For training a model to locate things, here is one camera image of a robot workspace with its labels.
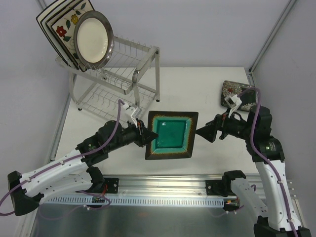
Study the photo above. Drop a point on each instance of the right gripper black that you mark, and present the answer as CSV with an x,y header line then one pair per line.
x,y
218,127

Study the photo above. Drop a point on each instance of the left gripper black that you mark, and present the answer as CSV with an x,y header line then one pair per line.
x,y
142,136

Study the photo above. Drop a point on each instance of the round cream plate brown rim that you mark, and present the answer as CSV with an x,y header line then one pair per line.
x,y
93,39

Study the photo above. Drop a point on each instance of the cream floral square plate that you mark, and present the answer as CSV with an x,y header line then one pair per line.
x,y
63,25
58,23

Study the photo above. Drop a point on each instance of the white square plate black rim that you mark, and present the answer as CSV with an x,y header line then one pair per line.
x,y
49,36

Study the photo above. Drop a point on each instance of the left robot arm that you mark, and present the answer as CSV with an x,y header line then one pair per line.
x,y
76,171

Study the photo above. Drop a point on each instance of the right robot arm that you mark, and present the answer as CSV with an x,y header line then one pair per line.
x,y
275,216

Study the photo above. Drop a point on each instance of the steel two-tier dish rack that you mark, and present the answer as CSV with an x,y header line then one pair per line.
x,y
132,74

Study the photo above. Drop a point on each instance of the black dahlia square plate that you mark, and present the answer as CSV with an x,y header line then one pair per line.
x,y
231,88

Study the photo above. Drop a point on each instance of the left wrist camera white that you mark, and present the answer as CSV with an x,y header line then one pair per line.
x,y
131,113

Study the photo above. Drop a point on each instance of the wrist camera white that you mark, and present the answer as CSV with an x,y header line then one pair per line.
x,y
234,102
131,113

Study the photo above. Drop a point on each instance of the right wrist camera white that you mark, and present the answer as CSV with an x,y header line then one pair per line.
x,y
234,102

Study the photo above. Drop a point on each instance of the aluminium mounting rail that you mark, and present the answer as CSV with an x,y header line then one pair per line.
x,y
170,186

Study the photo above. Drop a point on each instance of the slotted cable duct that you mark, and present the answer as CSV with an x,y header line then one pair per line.
x,y
140,201

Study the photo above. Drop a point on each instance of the right aluminium frame post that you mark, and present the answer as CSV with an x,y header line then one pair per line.
x,y
273,33

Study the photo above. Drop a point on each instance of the aluminium frame post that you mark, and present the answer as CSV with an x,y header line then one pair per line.
x,y
273,33
42,4

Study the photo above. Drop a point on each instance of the left aluminium frame post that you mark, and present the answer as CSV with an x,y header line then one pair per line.
x,y
42,4

